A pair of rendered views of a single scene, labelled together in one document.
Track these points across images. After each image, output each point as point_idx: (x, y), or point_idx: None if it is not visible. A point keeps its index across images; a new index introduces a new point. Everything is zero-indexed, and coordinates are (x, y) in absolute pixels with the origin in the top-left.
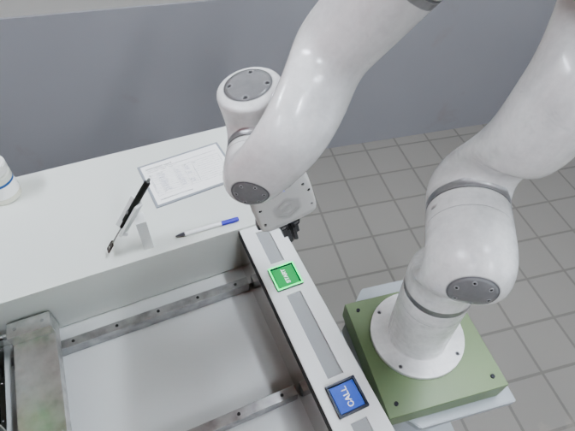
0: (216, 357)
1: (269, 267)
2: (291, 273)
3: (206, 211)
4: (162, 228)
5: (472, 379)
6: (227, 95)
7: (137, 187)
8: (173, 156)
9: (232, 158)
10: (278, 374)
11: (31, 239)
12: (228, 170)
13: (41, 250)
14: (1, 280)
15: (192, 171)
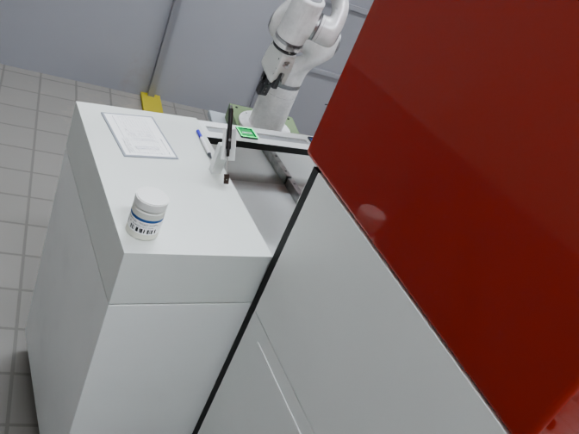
0: (264, 206)
1: (238, 136)
2: (245, 130)
3: (186, 140)
4: (200, 162)
5: (289, 124)
6: (316, 2)
7: (150, 162)
8: (114, 135)
9: (337, 23)
10: (276, 188)
11: (202, 221)
12: (337, 29)
13: (214, 218)
14: (243, 239)
15: (138, 133)
